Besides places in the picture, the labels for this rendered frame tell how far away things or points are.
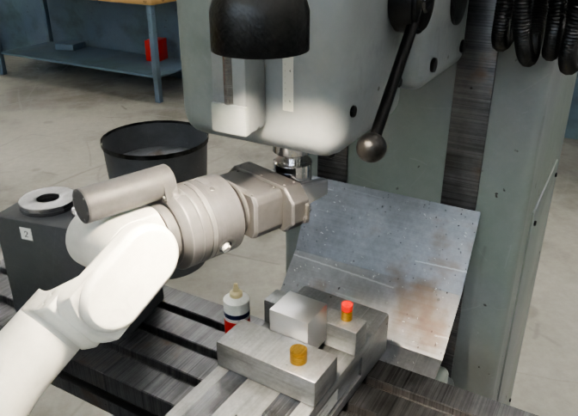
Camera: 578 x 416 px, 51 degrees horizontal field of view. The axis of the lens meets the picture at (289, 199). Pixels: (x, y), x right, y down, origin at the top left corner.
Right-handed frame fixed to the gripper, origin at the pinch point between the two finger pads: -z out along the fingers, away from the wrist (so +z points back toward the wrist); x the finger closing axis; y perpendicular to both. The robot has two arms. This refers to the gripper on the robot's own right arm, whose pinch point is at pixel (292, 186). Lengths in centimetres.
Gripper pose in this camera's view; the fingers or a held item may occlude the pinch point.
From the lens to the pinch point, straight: 74.7
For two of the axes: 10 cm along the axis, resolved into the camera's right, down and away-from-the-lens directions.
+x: -6.8, -3.1, 6.6
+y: -0.1, 9.1, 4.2
